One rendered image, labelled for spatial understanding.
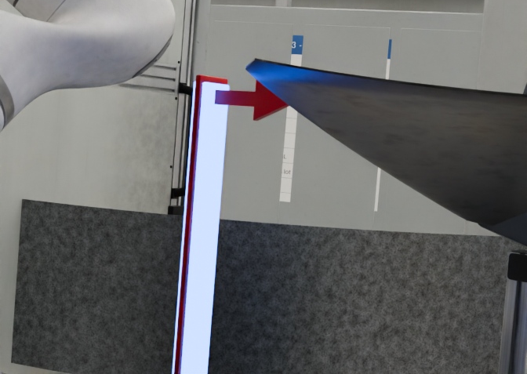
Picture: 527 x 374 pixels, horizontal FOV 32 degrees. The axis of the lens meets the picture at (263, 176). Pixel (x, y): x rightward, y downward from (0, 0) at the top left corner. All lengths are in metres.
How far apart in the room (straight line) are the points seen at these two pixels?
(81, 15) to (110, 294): 1.34
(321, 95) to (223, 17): 6.40
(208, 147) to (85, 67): 0.38
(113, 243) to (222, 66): 4.69
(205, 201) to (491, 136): 0.18
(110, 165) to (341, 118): 2.00
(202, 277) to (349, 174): 5.92
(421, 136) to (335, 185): 6.02
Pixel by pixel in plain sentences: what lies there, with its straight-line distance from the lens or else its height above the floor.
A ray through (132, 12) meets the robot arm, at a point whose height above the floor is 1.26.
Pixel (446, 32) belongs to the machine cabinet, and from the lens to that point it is 6.38.
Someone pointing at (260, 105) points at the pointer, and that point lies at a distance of 0.51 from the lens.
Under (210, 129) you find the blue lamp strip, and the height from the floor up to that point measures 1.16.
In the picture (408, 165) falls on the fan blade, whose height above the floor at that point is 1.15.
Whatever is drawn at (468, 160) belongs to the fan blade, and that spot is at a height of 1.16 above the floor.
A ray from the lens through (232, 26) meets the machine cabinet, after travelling 6.77.
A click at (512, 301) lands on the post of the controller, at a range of 1.00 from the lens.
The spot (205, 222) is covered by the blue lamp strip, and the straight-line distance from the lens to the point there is 0.54.
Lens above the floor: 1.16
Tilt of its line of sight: 3 degrees down
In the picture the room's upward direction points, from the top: 5 degrees clockwise
